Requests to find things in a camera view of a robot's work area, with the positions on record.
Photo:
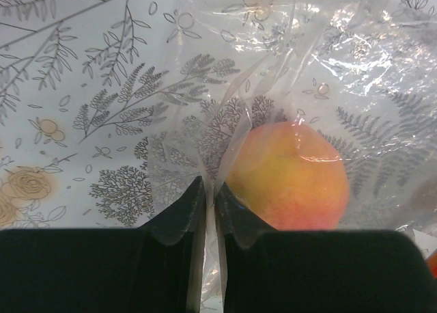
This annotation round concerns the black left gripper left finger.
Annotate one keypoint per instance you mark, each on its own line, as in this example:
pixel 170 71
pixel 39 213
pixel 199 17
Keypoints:
pixel 156 267

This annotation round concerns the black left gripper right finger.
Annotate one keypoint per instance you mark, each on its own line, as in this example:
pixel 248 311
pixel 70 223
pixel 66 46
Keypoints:
pixel 267 270

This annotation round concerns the fake red peach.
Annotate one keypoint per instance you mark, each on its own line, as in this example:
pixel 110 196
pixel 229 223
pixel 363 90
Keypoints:
pixel 291 177

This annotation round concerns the clear zip top bag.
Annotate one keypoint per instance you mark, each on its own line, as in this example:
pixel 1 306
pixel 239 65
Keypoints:
pixel 361 73

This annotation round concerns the floral tablecloth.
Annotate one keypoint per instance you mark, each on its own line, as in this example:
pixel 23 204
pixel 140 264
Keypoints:
pixel 80 99

